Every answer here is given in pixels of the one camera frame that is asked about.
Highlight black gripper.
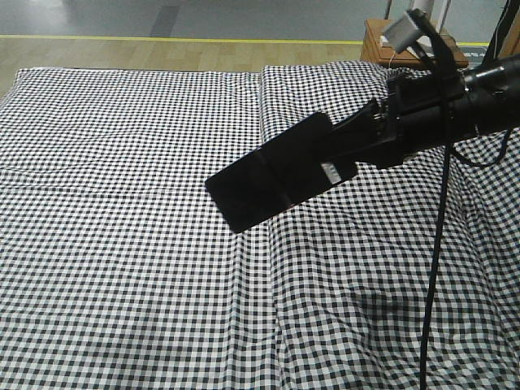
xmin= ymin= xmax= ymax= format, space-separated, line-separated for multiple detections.
xmin=323 ymin=74 xmax=477 ymax=169

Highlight black foldable phone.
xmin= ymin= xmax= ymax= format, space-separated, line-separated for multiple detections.
xmin=205 ymin=113 xmax=358 ymax=233

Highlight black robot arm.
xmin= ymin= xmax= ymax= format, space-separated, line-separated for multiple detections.
xmin=318 ymin=55 xmax=519 ymax=169

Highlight black white checkered bed sheet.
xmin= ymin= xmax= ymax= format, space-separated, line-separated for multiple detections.
xmin=0 ymin=59 xmax=520 ymax=390

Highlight wooden bedside table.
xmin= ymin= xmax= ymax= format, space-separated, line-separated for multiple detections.
xmin=360 ymin=18 xmax=470 ymax=69

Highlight black hanging cable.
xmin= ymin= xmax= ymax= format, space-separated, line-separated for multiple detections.
xmin=416 ymin=141 xmax=452 ymax=390

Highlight white charger with cable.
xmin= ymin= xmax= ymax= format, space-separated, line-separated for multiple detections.
xmin=379 ymin=35 xmax=396 ymax=68

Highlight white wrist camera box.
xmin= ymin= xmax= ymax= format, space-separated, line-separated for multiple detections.
xmin=382 ymin=9 xmax=427 ymax=54

